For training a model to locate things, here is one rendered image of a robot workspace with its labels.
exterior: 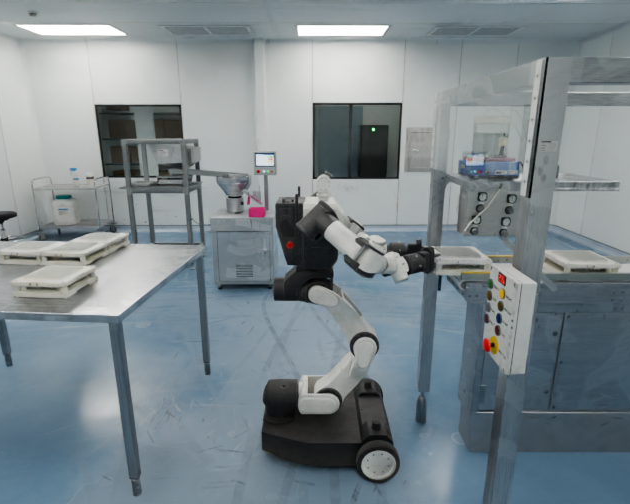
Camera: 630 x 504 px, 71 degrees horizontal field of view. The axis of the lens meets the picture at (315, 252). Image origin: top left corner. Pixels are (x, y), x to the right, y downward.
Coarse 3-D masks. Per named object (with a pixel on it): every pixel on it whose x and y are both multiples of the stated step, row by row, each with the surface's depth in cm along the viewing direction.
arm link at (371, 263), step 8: (368, 248) 163; (360, 256) 164; (368, 256) 162; (376, 256) 162; (384, 256) 167; (360, 264) 164; (368, 264) 163; (376, 264) 163; (384, 264) 165; (392, 264) 173; (360, 272) 164; (368, 272) 164; (376, 272) 165; (384, 272) 168; (392, 272) 177
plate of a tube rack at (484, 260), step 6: (426, 246) 216; (432, 246) 216; (444, 246) 216; (480, 252) 205; (438, 258) 196; (444, 258) 196; (450, 258) 196; (456, 258) 196; (462, 258) 196; (468, 258) 196; (474, 258) 196; (480, 258) 196; (486, 258) 196; (480, 264) 193; (486, 264) 193
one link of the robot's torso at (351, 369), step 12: (360, 348) 207; (372, 348) 207; (348, 360) 216; (360, 360) 209; (336, 372) 219; (348, 372) 216; (360, 372) 213; (324, 384) 220; (336, 384) 217; (348, 384) 217; (336, 396) 217
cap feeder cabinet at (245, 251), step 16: (272, 208) 486; (224, 224) 434; (240, 224) 434; (256, 224) 435; (272, 224) 435; (224, 240) 438; (240, 240) 438; (256, 240) 439; (272, 240) 439; (224, 256) 443; (240, 256) 443; (256, 256) 443; (272, 256) 443; (224, 272) 447; (240, 272) 447; (256, 272) 447; (272, 272) 448
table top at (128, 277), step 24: (96, 264) 237; (120, 264) 237; (144, 264) 237; (168, 264) 237; (0, 288) 200; (96, 288) 200; (120, 288) 200; (144, 288) 200; (0, 312) 175; (24, 312) 174; (48, 312) 174; (72, 312) 174; (96, 312) 174; (120, 312) 174
